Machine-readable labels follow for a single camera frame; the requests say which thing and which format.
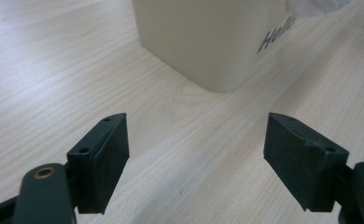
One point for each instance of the cream square container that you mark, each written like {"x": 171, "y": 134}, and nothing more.
{"x": 202, "y": 40}

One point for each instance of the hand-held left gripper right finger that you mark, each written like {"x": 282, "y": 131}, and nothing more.
{"x": 304, "y": 161}

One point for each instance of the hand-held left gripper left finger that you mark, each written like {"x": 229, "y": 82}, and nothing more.
{"x": 104, "y": 161}

